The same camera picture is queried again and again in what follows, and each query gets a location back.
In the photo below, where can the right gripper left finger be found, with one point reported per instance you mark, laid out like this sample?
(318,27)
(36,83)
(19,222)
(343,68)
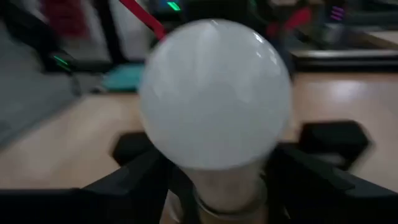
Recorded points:
(93,208)

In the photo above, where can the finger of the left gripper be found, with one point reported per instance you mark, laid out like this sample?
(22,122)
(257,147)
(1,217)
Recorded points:
(186,199)

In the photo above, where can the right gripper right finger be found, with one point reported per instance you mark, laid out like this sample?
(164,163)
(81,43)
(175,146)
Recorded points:
(326,205)

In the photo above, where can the metal lamp socket stand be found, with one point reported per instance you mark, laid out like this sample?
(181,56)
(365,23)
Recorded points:
(230,216)

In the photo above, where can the white lightbulb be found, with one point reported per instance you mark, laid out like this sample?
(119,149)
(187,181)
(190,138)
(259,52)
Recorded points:
(214,99)

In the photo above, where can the teal calculator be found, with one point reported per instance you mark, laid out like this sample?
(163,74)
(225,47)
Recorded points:
(124,77)

